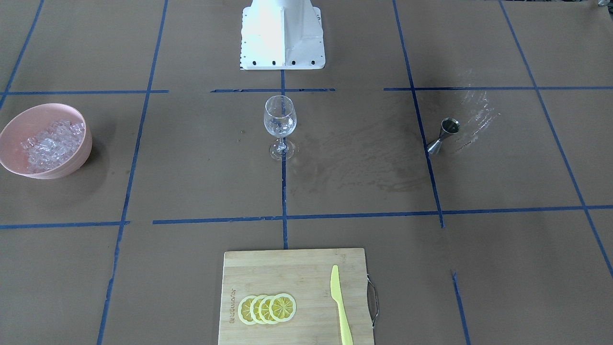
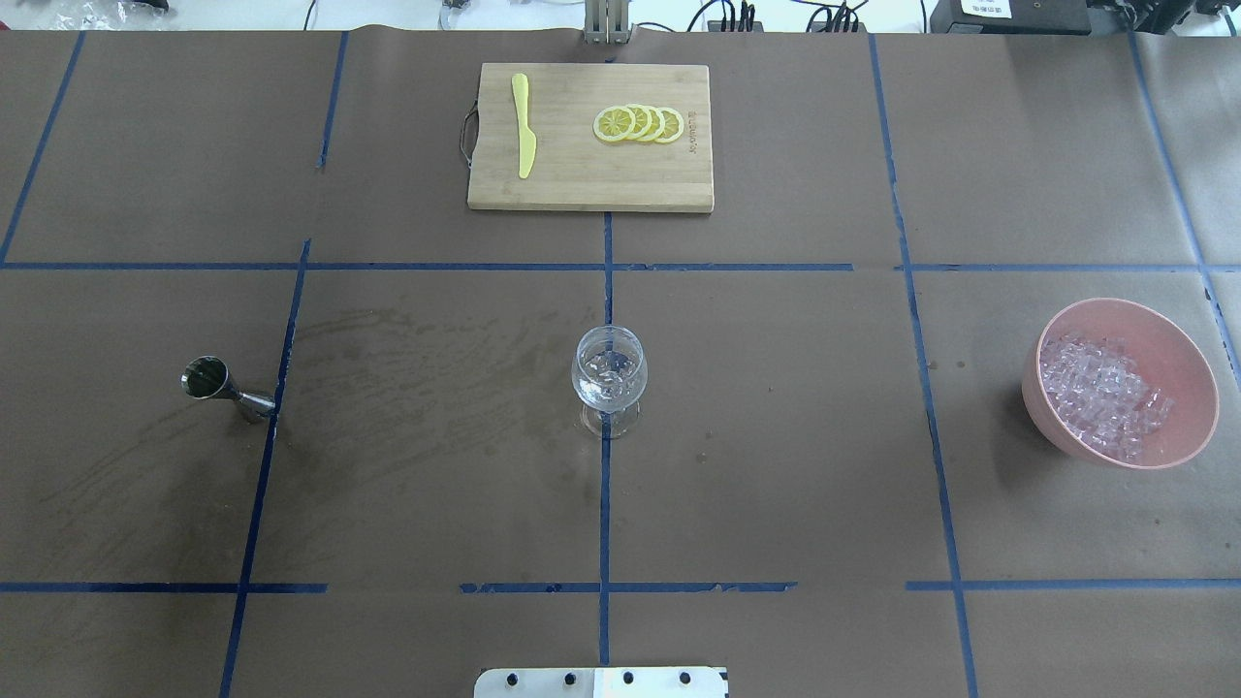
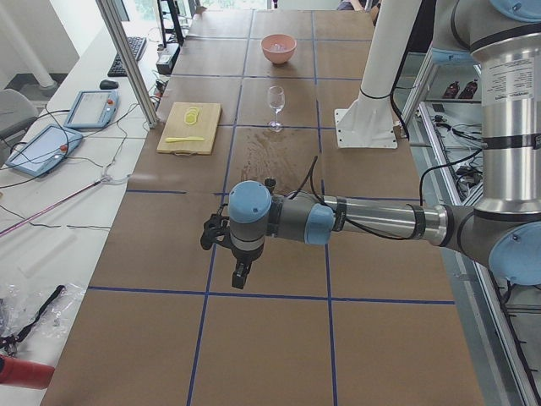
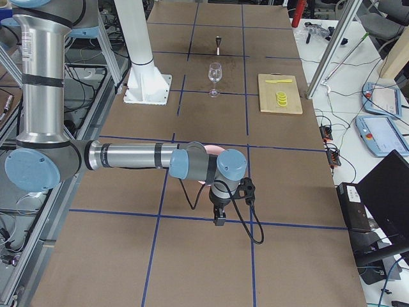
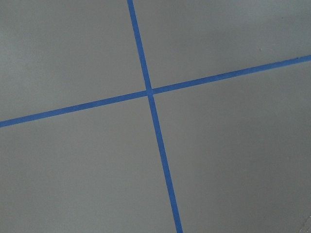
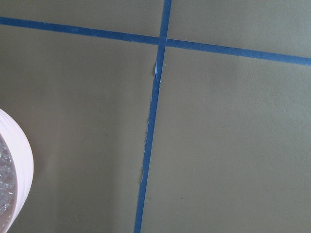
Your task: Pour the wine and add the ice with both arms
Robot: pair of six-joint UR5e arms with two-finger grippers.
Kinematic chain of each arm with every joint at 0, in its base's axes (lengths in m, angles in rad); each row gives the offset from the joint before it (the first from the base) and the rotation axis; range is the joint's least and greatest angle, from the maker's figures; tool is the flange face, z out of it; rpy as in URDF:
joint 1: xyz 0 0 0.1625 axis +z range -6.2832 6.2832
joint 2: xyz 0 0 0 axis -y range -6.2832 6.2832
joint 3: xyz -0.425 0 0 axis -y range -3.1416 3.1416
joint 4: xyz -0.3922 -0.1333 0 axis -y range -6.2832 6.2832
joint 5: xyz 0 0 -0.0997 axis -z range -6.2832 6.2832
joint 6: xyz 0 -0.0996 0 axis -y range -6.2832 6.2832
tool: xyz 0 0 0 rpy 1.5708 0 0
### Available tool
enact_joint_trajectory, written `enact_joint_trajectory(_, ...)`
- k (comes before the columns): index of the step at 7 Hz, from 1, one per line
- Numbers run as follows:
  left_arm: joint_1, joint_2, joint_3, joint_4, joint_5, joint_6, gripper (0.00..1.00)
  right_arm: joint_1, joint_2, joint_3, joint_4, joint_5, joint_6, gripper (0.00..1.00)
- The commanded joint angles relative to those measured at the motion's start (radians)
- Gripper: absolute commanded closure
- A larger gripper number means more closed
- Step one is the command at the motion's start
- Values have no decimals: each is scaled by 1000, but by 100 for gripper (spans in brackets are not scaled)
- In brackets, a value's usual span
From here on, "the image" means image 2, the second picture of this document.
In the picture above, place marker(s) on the yellow plastic knife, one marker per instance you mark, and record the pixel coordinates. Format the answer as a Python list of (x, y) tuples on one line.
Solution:
[(527, 139)]

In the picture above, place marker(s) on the white camera stand base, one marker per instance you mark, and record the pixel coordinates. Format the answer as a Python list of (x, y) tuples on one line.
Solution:
[(640, 681)]

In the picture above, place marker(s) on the clear wine glass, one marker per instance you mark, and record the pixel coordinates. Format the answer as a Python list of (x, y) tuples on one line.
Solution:
[(610, 373)]

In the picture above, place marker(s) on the clear ice cubes pile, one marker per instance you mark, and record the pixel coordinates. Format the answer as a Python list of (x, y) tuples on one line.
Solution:
[(1097, 391)]

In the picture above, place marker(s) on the bamboo cutting board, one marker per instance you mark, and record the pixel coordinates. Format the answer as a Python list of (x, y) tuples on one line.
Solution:
[(573, 170)]

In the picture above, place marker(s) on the pink bowl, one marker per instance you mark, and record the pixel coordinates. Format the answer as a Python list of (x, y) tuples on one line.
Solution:
[(1166, 358)]

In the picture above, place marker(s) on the black desktop box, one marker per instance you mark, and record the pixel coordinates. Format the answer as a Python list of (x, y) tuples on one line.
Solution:
[(1069, 18)]

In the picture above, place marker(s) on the steel cocktail jigger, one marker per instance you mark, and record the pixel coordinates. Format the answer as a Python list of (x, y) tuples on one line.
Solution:
[(209, 378)]

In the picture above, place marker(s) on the clear plastic bag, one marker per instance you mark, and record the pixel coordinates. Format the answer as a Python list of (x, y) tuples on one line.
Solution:
[(99, 15)]

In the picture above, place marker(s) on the aluminium frame post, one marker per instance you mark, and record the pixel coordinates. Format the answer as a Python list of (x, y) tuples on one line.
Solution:
[(607, 22)]

